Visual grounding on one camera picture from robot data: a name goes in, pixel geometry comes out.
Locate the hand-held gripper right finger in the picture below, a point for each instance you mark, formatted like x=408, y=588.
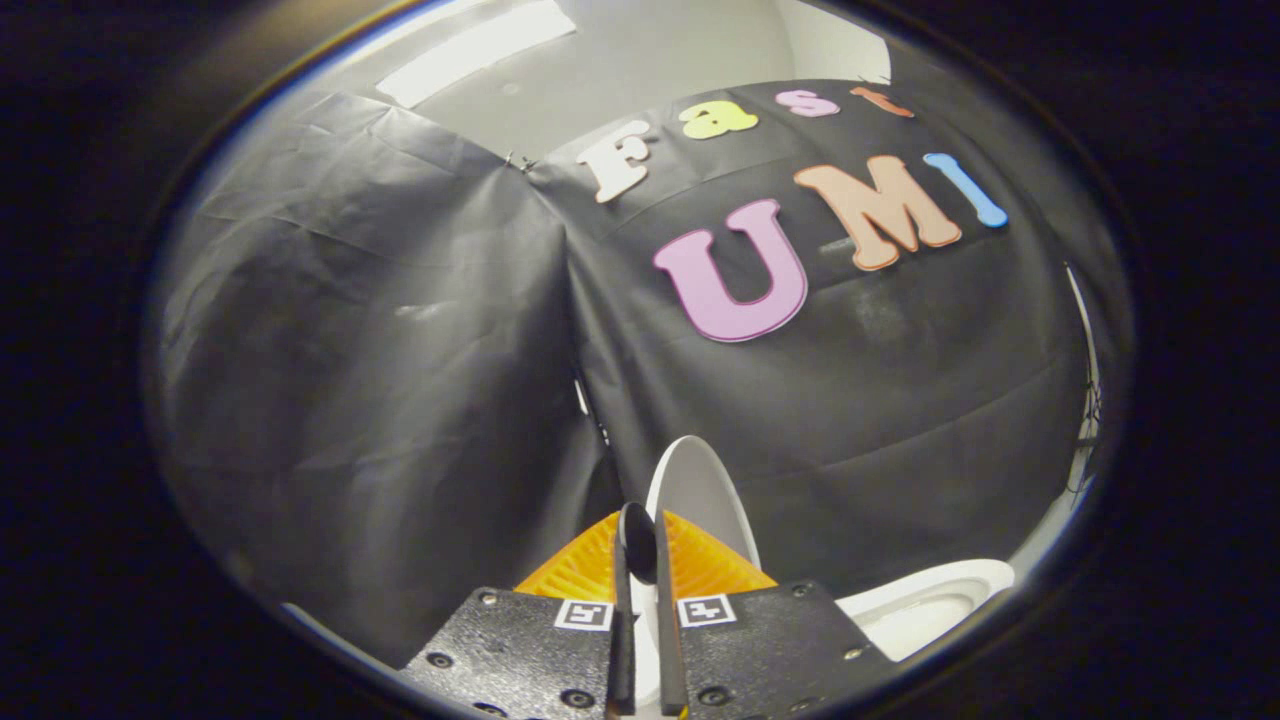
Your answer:
x=668, y=620

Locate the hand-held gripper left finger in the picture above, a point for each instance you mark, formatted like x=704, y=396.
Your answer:
x=622, y=620

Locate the plain black backdrop cloth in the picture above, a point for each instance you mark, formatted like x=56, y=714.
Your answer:
x=350, y=350

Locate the black tripod stand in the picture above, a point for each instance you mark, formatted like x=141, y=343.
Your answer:
x=1086, y=420

